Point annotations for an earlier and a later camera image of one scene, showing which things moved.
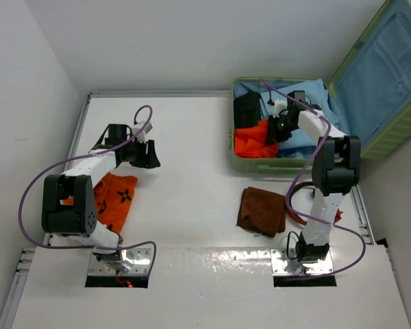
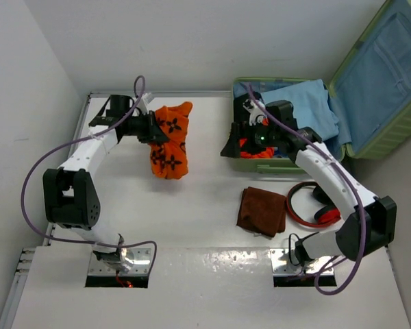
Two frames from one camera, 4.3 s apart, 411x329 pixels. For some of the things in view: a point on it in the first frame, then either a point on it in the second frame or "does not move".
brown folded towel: x=262 y=212 does not move
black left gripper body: x=135 y=153 to x=138 y=127
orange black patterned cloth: x=112 y=196 to x=169 y=159
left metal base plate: x=136 y=261 does not move
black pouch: x=247 y=110 does not move
